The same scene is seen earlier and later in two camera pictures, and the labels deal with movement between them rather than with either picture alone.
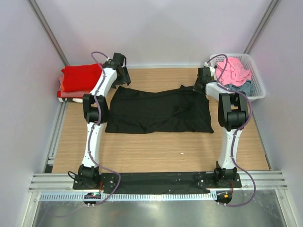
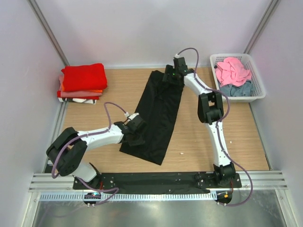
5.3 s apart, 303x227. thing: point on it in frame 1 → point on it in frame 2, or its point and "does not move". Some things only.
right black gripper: (195, 88) → (168, 70)
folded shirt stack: (75, 82) does not move
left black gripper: (126, 79) → (140, 140)
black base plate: (149, 182) does not move
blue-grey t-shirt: (245, 88) does not move
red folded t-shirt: (82, 77) does not move
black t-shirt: (180, 109) → (156, 116)
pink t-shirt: (235, 74) does not move
